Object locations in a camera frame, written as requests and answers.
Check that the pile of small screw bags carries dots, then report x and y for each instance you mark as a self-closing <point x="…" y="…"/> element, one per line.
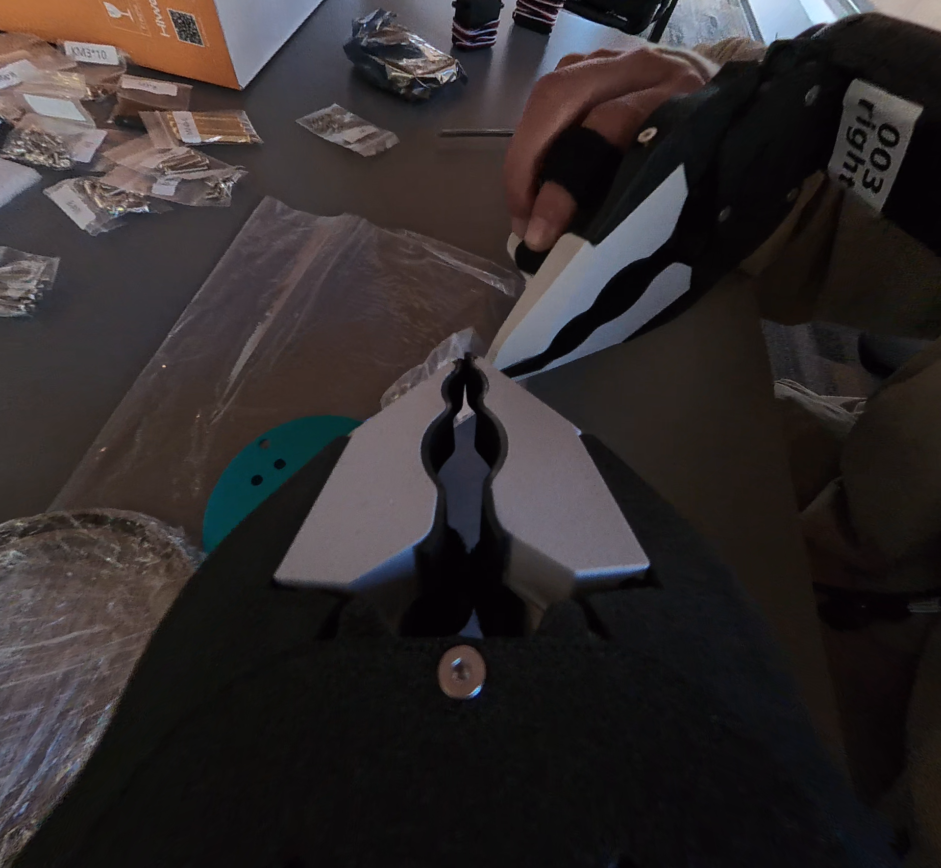
<point x="147" y="147"/>

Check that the small clear screw bag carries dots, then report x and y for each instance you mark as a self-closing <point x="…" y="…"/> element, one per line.
<point x="423" y="375"/>

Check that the thin metal hex key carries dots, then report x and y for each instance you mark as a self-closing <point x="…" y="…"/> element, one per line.
<point x="478" y="133"/>

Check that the dark grey desk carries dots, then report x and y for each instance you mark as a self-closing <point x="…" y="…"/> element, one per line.
<point x="294" y="177"/>

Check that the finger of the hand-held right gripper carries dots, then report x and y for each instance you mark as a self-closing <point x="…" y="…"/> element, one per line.
<point x="654" y="302"/>
<point x="610" y="250"/>

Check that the person's right hand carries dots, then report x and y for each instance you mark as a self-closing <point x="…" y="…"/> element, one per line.
<point x="603" y="85"/>

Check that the teal round metal plate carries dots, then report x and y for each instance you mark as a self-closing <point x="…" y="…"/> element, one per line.
<point x="242" y="500"/>

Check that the plastic-wrapped round bearing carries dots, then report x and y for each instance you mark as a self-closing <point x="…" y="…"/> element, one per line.
<point x="66" y="625"/>

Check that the small labelled screw bag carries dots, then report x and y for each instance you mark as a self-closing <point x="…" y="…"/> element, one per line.
<point x="26" y="283"/>
<point x="345" y="129"/>

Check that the large clear plastic bag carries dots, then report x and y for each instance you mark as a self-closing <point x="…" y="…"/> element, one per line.
<point x="257" y="339"/>

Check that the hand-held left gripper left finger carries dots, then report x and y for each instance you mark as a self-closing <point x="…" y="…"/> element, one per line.
<point x="353" y="515"/>

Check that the person's right forearm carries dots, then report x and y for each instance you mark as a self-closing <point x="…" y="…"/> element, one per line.
<point x="845" y="272"/>

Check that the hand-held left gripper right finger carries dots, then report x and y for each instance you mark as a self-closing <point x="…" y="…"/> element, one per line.
<point x="566" y="515"/>

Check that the orange and white cardboard box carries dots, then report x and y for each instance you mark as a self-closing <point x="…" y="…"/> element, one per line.
<point x="73" y="0"/>

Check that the black foil bag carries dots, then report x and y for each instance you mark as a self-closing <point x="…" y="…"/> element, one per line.
<point x="404" y="59"/>

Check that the person's beige jacket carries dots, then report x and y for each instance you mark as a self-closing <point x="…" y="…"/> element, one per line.
<point x="882" y="515"/>

